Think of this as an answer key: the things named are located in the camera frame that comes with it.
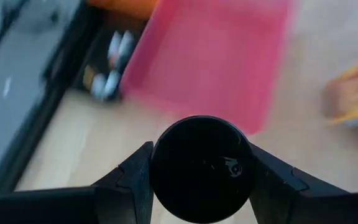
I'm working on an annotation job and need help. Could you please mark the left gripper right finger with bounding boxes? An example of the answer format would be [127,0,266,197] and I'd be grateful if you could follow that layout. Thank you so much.
[249,142,358,224]

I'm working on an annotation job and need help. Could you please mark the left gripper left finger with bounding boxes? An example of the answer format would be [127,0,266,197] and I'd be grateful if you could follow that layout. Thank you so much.
[0,141,154,224]

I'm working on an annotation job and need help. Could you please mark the purple small jar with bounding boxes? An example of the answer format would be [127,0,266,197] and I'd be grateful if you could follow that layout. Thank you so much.
[150,114,257,224]

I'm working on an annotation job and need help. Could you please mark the yellow mini cereal box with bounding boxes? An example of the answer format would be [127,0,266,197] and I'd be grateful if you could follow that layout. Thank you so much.
[321,57,358,127]

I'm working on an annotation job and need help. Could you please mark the small white-capped red bottle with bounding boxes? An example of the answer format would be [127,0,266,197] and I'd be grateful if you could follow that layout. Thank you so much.
[104,70,121,99]

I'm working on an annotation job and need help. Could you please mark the black plastic bin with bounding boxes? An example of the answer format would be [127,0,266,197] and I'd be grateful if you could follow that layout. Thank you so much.
[71,17,150,102]

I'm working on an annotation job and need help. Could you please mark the pink translucent plastic bin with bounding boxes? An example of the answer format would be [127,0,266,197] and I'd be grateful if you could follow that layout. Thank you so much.
[119,0,295,135]

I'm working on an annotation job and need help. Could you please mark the orange plastic bin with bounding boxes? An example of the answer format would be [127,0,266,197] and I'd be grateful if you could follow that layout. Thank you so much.
[87,0,160,20]

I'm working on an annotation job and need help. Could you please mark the black metal table frame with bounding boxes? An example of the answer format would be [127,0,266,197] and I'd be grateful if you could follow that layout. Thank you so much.
[0,0,105,195]

